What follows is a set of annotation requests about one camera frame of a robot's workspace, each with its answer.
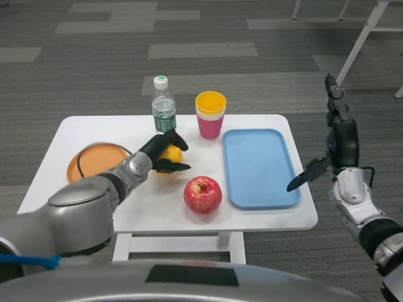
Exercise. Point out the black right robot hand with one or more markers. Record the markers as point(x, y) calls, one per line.
point(346, 144)

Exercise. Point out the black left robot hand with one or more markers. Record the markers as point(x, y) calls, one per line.
point(157, 144)

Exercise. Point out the yellow lemon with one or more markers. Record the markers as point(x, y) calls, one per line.
point(172, 154)

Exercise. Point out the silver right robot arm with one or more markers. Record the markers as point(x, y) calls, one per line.
point(355, 192)

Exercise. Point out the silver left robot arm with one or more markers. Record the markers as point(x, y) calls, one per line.
point(78, 214)

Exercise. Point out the clear water bottle green label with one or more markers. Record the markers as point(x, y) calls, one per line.
point(163, 110)

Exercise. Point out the pink plastic cup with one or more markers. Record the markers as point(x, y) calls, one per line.
point(210, 127)

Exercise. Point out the orange plastic plate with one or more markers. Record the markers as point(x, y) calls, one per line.
point(100, 160)

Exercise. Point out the white plastic cup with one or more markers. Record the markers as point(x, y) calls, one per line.
point(210, 116)

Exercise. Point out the yellow plastic cup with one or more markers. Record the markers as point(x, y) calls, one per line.
point(210, 102)

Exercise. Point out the red apple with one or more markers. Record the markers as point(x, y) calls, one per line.
point(203, 196)

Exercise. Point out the blue plastic tray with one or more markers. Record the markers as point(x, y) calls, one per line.
point(259, 170)

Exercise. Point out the white metal office table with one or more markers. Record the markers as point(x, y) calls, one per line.
point(359, 41)

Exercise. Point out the white metal desk legs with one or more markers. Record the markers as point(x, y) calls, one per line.
point(296, 9)

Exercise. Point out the silver robot chest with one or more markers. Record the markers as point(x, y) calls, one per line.
point(283, 283)

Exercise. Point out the white table base frame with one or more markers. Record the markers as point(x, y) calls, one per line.
point(176, 247)

